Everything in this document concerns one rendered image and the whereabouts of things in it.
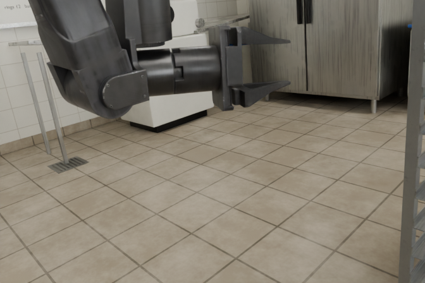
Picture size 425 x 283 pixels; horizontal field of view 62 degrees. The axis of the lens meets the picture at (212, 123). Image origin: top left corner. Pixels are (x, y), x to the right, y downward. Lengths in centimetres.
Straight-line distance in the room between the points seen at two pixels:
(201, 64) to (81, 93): 14
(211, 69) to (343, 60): 308
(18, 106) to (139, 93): 341
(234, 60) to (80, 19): 18
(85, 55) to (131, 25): 7
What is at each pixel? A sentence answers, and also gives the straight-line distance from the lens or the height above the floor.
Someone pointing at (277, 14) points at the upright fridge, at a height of 96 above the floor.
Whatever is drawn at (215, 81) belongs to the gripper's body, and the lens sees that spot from 43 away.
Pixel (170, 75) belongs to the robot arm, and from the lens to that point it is 42.
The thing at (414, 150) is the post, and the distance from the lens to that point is 103.
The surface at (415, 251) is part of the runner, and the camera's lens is 120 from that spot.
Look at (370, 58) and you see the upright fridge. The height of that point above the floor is 52.
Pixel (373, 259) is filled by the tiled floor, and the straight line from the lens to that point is 166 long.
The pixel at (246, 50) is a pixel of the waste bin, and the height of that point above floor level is 55.
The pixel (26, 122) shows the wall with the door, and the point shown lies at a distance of 382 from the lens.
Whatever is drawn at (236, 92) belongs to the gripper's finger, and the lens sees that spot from 45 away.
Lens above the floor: 101
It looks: 17 degrees down
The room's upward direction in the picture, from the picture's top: 7 degrees counter-clockwise
